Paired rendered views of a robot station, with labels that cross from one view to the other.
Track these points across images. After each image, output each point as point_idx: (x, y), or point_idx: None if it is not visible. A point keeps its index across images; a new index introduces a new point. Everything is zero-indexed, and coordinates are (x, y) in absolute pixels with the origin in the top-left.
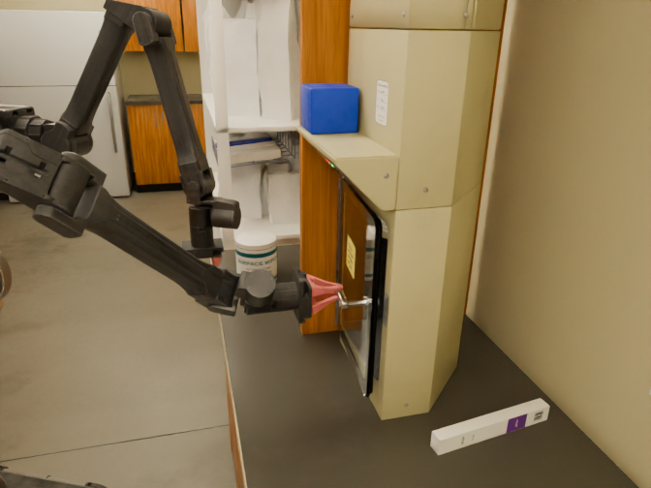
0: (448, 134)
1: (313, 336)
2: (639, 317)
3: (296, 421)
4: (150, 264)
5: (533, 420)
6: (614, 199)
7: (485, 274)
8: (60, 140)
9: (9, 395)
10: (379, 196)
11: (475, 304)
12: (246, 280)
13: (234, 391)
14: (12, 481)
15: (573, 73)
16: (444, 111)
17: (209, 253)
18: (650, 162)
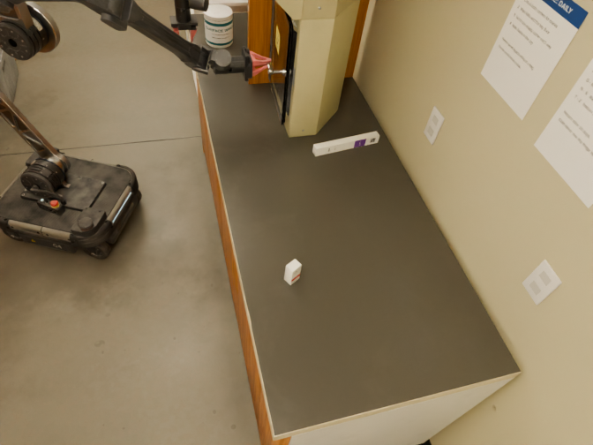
0: None
1: (255, 86)
2: (428, 91)
3: (243, 135)
4: (160, 43)
5: (369, 142)
6: (431, 19)
7: (367, 52)
8: None
9: (45, 107)
10: (291, 11)
11: (359, 71)
12: (214, 55)
13: (208, 116)
14: (70, 161)
15: None
16: None
17: (189, 26)
18: (449, 1)
